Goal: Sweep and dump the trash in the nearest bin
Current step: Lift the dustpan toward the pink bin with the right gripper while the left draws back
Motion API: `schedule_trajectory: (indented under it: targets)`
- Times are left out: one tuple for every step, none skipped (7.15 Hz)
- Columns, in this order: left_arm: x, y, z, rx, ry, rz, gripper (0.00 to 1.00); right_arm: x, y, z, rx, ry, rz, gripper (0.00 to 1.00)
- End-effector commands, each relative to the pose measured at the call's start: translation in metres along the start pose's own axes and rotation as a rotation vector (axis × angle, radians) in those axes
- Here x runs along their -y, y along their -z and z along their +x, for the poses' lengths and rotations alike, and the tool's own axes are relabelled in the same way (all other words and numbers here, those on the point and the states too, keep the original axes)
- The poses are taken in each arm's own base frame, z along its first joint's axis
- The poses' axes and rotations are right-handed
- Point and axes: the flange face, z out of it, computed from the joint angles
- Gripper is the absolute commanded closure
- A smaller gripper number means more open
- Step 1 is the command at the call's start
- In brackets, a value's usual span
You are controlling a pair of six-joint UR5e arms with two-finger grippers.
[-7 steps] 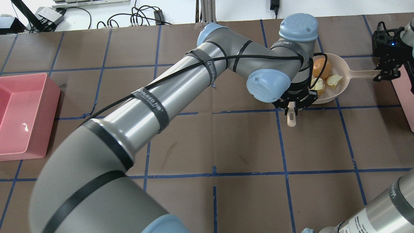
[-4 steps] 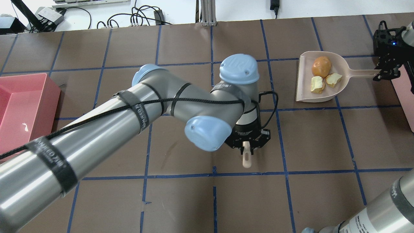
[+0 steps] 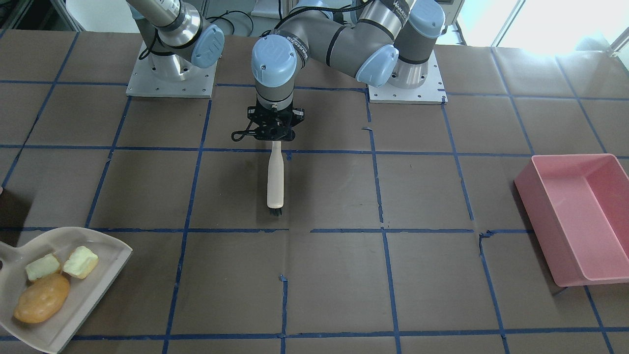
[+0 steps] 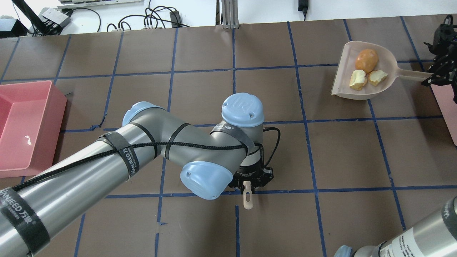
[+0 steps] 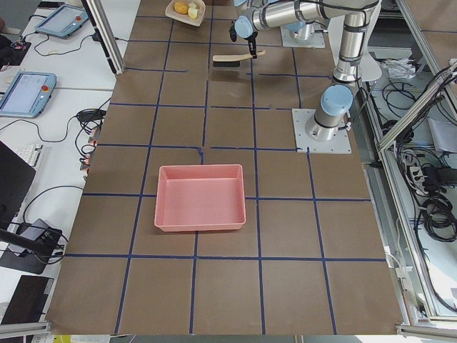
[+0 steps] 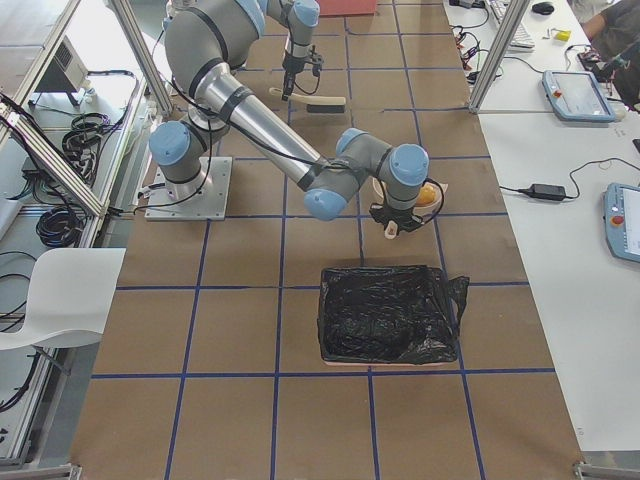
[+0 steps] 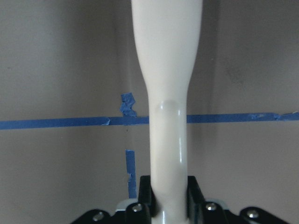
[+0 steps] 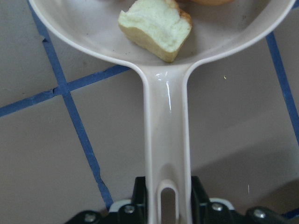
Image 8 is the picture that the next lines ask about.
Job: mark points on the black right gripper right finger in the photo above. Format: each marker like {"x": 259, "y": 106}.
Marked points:
{"x": 205, "y": 211}

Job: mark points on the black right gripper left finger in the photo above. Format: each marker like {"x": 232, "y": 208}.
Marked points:
{"x": 136, "y": 211}

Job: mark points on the beige plastic dustpan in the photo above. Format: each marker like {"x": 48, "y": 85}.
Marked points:
{"x": 91, "y": 26}

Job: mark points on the pale bread chunk with crust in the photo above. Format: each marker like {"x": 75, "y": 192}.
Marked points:
{"x": 159, "y": 26}

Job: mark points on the brown potato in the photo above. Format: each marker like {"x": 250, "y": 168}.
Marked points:
{"x": 208, "y": 2}

